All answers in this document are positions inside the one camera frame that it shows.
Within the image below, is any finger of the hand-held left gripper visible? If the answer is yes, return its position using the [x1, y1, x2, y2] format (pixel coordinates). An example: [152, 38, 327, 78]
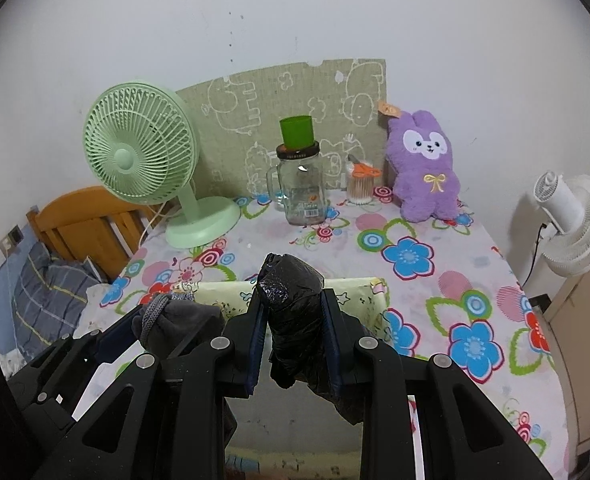
[34, 317, 138, 412]

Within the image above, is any grey plaid pillow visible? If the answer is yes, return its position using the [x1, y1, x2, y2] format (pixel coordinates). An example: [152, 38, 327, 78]
[0, 240, 100, 356]

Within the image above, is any black plastic bag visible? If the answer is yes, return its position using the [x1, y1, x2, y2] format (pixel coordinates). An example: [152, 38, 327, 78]
[255, 253, 370, 426]

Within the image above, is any glass mug jar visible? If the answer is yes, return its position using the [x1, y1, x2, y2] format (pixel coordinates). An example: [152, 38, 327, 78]
[266, 142, 326, 226]

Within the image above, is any grey knitted cloth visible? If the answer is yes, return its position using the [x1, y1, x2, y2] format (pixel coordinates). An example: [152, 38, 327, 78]
[131, 294, 226, 361]

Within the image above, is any wooden bed headboard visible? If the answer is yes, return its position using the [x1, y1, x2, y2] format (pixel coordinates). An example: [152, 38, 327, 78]
[26, 186, 176, 281]

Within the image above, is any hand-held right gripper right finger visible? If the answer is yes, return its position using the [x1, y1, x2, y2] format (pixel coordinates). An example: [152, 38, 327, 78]
[321, 289, 554, 480]

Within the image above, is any beige cabinet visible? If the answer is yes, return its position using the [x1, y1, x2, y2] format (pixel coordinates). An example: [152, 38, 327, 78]
[545, 160, 590, 461]

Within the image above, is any white fan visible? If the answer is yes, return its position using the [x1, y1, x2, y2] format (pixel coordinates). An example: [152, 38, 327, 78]
[532, 171, 590, 277]

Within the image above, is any green desk fan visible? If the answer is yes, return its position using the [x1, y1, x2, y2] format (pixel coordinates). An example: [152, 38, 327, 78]
[83, 84, 242, 249]

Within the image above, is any yellow cartoon fabric basket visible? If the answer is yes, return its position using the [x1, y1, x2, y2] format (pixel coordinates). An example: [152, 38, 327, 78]
[172, 276, 393, 356]

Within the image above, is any cotton swab container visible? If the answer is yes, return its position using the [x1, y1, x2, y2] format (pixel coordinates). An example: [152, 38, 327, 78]
[346, 155, 380, 206]

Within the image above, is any blue bed sheet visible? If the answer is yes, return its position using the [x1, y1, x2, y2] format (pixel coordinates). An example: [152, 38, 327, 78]
[0, 252, 38, 356]

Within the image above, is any black fan cable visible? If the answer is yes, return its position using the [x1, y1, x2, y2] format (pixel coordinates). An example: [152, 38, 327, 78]
[521, 220, 548, 286]

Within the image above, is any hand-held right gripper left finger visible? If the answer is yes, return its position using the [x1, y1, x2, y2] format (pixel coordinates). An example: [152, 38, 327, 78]
[37, 292, 266, 480]

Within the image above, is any purple plush bunny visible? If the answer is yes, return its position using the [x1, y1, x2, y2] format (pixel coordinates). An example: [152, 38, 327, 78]
[378, 101, 462, 223]

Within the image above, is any white fan cable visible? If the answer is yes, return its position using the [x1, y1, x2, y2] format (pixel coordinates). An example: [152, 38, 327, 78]
[137, 202, 180, 252]

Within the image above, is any green plastic cup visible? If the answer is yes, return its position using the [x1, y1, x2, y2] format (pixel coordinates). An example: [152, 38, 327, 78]
[280, 116, 316, 151]

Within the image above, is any wall socket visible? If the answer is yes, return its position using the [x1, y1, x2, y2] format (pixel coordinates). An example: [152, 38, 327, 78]
[0, 227, 24, 257]

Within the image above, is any green cartoon printed board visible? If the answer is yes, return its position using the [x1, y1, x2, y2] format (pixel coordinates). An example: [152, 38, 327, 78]
[175, 58, 388, 198]

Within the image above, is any floral tablecloth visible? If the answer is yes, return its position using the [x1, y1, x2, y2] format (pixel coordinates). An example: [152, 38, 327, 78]
[72, 192, 570, 480]

